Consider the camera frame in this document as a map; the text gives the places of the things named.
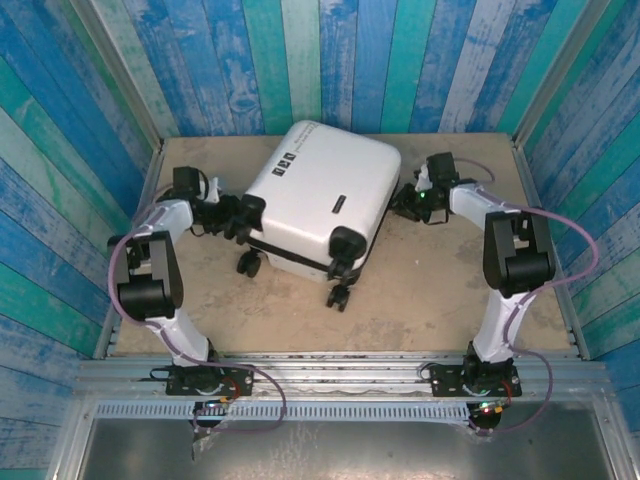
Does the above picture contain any white hard-shell suitcase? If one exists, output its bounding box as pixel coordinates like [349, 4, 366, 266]
[235, 119, 404, 314]

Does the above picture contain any grey metal sheet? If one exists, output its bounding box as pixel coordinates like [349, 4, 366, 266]
[79, 418, 616, 480]

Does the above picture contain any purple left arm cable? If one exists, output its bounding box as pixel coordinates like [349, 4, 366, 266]
[107, 182, 290, 435]

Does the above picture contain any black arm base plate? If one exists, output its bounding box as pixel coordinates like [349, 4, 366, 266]
[429, 363, 522, 399]
[167, 363, 255, 397]

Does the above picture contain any aluminium corner post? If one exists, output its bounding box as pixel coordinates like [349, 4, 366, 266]
[69, 0, 166, 151]
[512, 0, 614, 146]

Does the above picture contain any aluminium mounting rail frame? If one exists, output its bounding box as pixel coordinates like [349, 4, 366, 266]
[74, 352, 609, 401]

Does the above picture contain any white slotted cable duct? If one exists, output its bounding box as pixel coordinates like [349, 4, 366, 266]
[94, 401, 471, 422]

